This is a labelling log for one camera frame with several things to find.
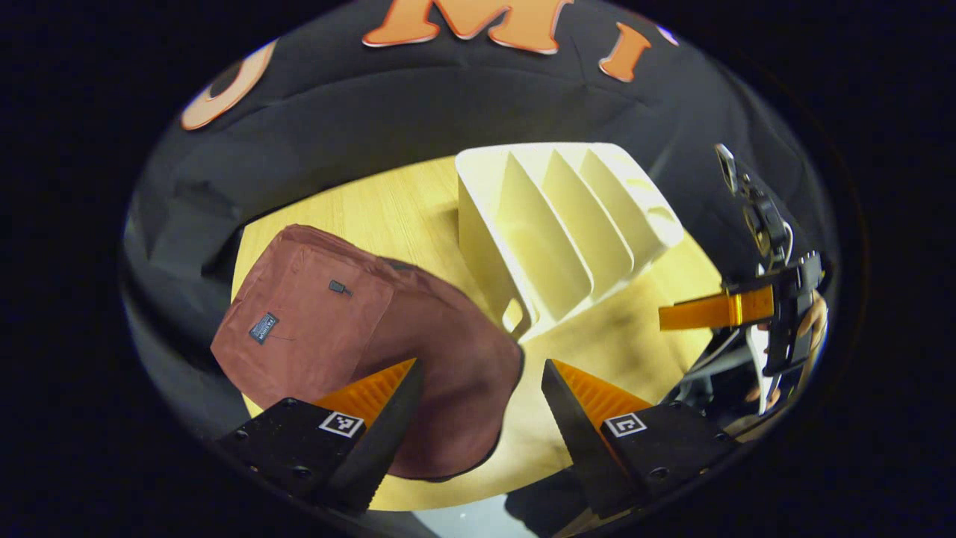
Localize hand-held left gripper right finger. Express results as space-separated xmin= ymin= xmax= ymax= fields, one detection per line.
xmin=541 ymin=359 xmax=740 ymax=520

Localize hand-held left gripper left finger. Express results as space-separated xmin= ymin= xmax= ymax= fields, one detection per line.
xmin=217 ymin=357 xmax=425 ymax=515

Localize white slotted bookshelf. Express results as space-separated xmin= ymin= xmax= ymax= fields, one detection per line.
xmin=454 ymin=142 xmax=685 ymax=343

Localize maroon fabric schoolbag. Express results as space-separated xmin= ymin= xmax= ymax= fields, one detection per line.
xmin=211 ymin=224 xmax=525 ymax=481

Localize black backdrop cloth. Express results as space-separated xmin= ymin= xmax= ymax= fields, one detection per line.
xmin=123 ymin=0 xmax=834 ymax=449

